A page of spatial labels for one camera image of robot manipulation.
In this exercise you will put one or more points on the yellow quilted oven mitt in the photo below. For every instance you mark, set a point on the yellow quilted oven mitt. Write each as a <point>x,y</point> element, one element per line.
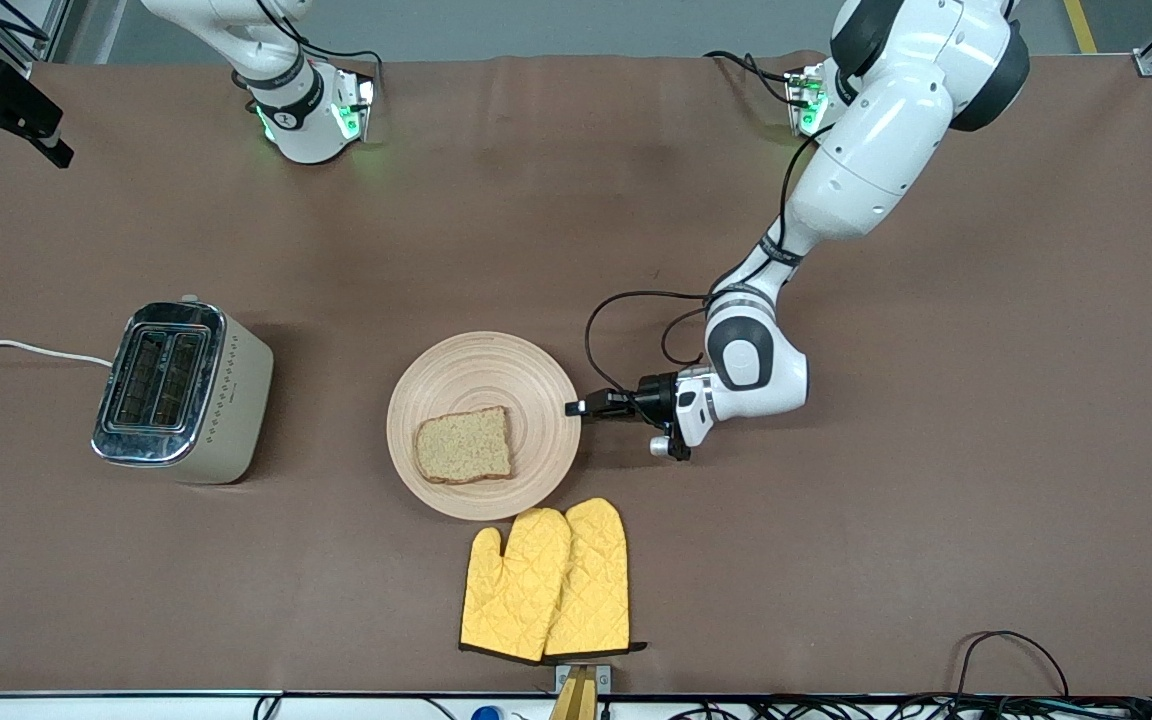
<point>516,590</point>
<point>596,580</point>

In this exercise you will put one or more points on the beige and chrome toaster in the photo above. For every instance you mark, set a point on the beige and chrome toaster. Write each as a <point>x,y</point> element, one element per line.
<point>221,410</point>

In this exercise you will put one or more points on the small blue object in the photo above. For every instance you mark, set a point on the small blue object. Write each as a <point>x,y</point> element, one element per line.
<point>484,713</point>

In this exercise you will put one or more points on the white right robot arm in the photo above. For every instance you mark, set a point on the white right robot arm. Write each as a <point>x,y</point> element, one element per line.
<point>306,130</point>

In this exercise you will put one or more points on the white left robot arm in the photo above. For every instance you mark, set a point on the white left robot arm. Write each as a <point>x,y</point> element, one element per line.
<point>876,150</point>

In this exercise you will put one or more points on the slice of toast bread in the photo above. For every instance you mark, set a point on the slice of toast bread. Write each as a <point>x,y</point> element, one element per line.
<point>464,447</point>

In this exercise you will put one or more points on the large table cover mat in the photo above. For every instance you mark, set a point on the large table cover mat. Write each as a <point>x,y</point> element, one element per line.
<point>236,250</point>

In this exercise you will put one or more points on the round wooden plate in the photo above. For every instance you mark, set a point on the round wooden plate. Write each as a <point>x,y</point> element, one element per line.
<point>481,375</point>

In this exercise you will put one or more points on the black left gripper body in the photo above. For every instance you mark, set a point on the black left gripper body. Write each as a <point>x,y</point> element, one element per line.
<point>654,396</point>

